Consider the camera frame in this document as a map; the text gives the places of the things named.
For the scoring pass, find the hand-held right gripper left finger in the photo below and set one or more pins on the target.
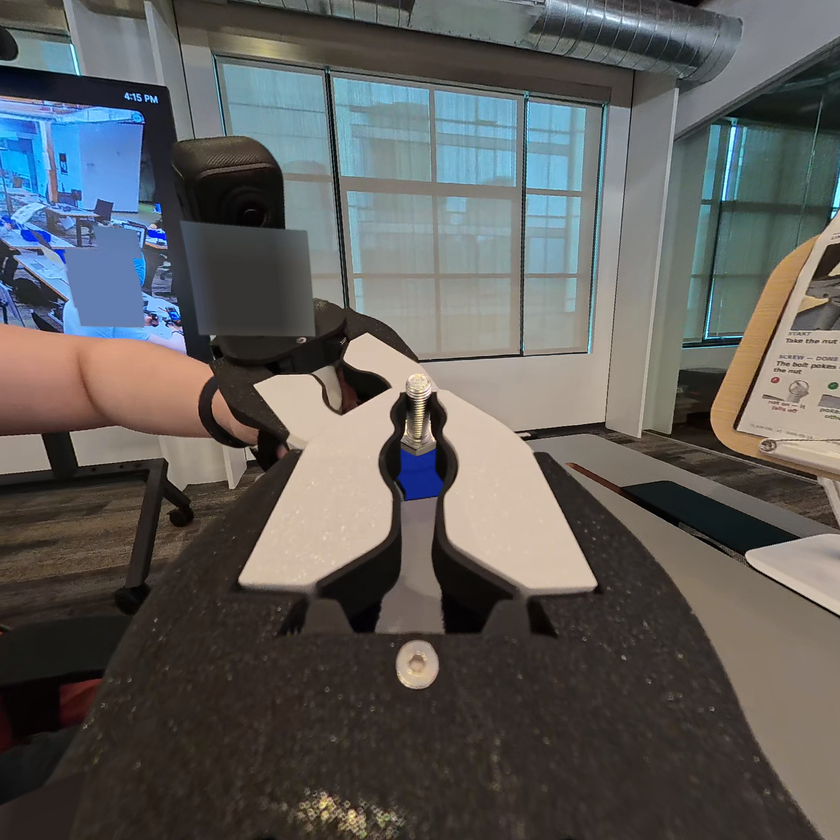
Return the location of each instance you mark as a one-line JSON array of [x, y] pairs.
[[315, 525]]

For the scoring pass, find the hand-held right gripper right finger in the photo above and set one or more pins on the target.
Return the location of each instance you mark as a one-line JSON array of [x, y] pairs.
[[519, 525]]

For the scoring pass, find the white board stand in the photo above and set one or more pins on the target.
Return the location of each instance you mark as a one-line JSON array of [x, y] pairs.
[[801, 565]]

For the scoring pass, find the large window with blinds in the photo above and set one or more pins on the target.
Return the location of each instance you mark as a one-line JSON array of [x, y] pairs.
[[433, 210]]

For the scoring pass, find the instruction poster board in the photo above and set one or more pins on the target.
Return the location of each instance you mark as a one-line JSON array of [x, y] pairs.
[[788, 381]]

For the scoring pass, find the silver hex bolt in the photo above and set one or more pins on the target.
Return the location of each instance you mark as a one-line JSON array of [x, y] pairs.
[[418, 400]]

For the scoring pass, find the black phone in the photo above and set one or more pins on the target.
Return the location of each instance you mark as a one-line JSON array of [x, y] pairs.
[[709, 515]]

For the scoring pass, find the black wristwatch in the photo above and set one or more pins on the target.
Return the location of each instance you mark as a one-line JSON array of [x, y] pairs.
[[213, 410]]

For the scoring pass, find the wall screen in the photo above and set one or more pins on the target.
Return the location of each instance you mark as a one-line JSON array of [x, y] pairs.
[[79, 197]]

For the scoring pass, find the black screen stand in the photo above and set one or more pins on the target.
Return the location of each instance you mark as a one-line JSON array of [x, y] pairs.
[[145, 525]]

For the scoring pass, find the person's left hand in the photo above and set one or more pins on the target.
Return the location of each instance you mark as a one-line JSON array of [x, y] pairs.
[[243, 420]]

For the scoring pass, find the person's left forearm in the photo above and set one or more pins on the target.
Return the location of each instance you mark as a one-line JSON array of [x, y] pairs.
[[105, 381]]

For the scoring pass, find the silver hex nut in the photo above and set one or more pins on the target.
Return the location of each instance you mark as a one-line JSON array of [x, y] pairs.
[[419, 444]]

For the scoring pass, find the blue plastic bin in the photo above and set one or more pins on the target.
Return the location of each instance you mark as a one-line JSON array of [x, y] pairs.
[[420, 475]]

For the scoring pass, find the silver ceiling duct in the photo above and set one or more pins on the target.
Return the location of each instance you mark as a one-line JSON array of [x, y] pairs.
[[630, 33]]

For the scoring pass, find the glass partition window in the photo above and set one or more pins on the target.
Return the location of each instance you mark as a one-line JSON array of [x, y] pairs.
[[761, 236]]

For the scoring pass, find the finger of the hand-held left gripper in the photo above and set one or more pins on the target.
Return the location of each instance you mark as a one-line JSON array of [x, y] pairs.
[[374, 357], [295, 407]]

